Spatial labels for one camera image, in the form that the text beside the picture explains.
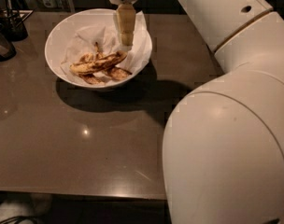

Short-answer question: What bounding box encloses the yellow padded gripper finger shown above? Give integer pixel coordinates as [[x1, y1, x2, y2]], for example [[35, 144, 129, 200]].
[[116, 3, 136, 50]]

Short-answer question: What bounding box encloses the large brown spotted banana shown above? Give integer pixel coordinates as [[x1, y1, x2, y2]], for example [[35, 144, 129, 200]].
[[69, 50, 127, 75]]

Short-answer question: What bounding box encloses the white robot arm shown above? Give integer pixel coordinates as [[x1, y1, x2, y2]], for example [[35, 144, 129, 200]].
[[163, 0, 284, 224]]

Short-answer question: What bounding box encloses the white ceramic bowl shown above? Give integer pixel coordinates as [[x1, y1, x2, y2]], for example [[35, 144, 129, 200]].
[[44, 8, 153, 91]]

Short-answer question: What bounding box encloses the small back brown banana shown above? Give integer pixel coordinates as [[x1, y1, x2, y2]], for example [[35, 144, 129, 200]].
[[79, 53, 94, 63]]

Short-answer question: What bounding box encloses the right lower brown banana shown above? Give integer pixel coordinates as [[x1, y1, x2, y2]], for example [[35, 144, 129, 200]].
[[104, 67, 132, 80]]

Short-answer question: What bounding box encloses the left lower brown banana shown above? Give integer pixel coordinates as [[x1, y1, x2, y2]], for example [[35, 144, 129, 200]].
[[79, 74, 105, 85]]

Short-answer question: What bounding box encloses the white paper liner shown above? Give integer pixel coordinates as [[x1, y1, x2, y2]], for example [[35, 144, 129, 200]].
[[60, 10, 149, 83]]

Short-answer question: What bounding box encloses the dark appliance at left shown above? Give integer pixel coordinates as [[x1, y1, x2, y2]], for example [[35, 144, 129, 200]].
[[0, 24, 16, 62]]

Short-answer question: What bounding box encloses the white cloth under table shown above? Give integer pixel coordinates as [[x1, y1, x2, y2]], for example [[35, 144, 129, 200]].
[[0, 191, 52, 224]]

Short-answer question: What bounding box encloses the black wire utensil holder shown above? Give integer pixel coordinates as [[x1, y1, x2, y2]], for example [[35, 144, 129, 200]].
[[0, 0, 28, 41]]

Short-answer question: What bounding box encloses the black cable on floor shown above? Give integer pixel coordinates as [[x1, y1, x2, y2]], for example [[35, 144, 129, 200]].
[[0, 215, 51, 224]]

